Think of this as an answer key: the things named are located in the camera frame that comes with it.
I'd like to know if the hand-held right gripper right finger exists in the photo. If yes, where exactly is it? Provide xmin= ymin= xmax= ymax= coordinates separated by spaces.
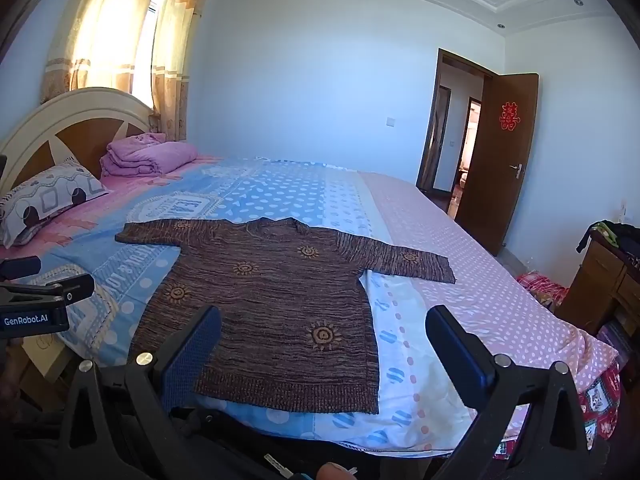
xmin=425 ymin=304 xmax=601 ymax=480

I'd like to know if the red checked cloth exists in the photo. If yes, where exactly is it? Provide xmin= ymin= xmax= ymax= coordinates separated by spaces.
xmin=515 ymin=271 xmax=571 ymax=311

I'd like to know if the red patterned quilt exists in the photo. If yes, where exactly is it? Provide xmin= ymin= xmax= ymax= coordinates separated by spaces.
xmin=492 ymin=360 xmax=623 ymax=461

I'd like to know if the blue pink printed bed sheet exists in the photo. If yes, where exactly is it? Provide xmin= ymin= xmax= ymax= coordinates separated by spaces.
xmin=0 ymin=155 xmax=621 ymax=456

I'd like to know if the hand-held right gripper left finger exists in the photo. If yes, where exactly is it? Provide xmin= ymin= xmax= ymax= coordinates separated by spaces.
xmin=57 ymin=304 xmax=223 ymax=480

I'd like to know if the folded pink blanket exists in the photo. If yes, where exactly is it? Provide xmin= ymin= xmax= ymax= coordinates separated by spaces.
xmin=100 ymin=133 xmax=199 ymax=178

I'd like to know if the wooden desk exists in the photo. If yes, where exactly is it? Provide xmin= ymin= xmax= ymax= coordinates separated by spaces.
xmin=555 ymin=230 xmax=640 ymax=336

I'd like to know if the yellow patterned curtain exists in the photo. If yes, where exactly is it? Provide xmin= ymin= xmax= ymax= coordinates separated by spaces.
xmin=42 ymin=0 xmax=166 ymax=106
xmin=150 ymin=0 xmax=216 ymax=143

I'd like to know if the beige bedside table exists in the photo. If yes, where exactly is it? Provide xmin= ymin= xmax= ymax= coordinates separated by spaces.
xmin=20 ymin=332 xmax=76 ymax=382

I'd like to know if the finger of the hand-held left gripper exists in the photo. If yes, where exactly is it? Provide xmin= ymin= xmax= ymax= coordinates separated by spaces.
xmin=0 ymin=272 xmax=96 ymax=307
xmin=0 ymin=255 xmax=42 ymax=282

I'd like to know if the dark clothes pile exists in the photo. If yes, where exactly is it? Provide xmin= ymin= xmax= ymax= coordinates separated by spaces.
xmin=576 ymin=220 xmax=640 ymax=267

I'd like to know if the brown door frame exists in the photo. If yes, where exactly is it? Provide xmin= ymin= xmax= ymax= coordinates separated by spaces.
xmin=416 ymin=48 xmax=501 ymax=196

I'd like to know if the brown knitted sweater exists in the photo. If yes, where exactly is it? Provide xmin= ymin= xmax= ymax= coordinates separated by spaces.
xmin=115 ymin=217 xmax=457 ymax=415

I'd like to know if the brown wooden door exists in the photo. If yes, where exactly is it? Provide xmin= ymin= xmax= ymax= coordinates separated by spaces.
xmin=454 ymin=73 xmax=540 ymax=257

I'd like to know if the red paper door decoration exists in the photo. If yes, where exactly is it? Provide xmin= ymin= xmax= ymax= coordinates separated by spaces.
xmin=498 ymin=101 xmax=521 ymax=132

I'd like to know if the white patterned pillow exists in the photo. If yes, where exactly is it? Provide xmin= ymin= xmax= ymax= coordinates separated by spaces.
xmin=0 ymin=156 xmax=112 ymax=248

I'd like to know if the white wooden headboard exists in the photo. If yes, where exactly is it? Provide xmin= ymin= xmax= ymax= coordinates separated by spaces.
xmin=0 ymin=86 xmax=156 ymax=196

